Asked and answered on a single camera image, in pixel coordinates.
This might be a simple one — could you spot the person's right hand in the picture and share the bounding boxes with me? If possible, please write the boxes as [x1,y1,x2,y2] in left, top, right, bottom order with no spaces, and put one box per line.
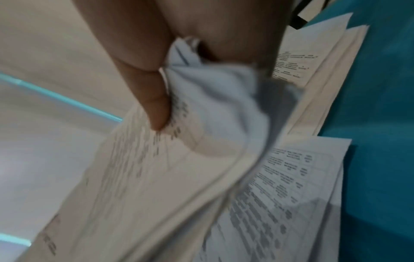
[72,0,294,131]

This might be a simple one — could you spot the stack of collected papers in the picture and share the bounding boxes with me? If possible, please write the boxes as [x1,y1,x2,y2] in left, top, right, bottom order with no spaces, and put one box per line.
[13,35,305,262]

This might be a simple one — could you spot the grey roller blind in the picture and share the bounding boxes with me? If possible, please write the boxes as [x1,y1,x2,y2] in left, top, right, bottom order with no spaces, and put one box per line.
[0,74,123,246]

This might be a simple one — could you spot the printed papers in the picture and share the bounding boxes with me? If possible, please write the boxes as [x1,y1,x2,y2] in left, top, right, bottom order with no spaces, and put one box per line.
[191,13,370,262]

